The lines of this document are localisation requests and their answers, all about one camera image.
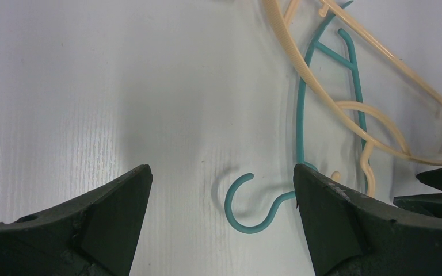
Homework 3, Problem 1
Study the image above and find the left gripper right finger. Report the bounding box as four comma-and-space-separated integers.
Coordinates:
293, 164, 442, 275

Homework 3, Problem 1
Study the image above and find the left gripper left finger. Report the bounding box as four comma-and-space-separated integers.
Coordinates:
0, 164, 153, 275

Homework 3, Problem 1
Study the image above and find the teal hanger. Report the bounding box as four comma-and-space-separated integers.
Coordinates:
224, 13, 363, 234

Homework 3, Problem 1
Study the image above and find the peach beige hanger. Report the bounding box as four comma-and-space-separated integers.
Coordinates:
262, 0, 442, 197

